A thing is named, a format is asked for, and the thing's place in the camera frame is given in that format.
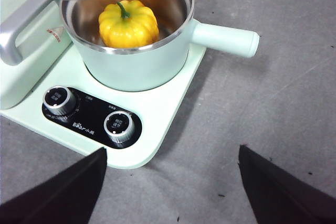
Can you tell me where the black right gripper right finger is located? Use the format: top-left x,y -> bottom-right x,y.
238,145 -> 336,224

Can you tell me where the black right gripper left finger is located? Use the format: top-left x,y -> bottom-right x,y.
0,147 -> 108,224

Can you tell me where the yellow toy pumpkin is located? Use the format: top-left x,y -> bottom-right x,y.
98,0 -> 160,49

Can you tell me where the silver control knob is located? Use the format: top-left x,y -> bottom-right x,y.
103,110 -> 136,144
42,85 -> 80,117

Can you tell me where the mint green cooker base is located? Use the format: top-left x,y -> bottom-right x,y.
0,41 -> 207,170

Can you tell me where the mint green cover, silver handle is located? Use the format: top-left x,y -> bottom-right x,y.
0,0 -> 77,111

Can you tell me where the mint green pot with handle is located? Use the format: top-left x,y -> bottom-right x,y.
59,0 -> 261,92

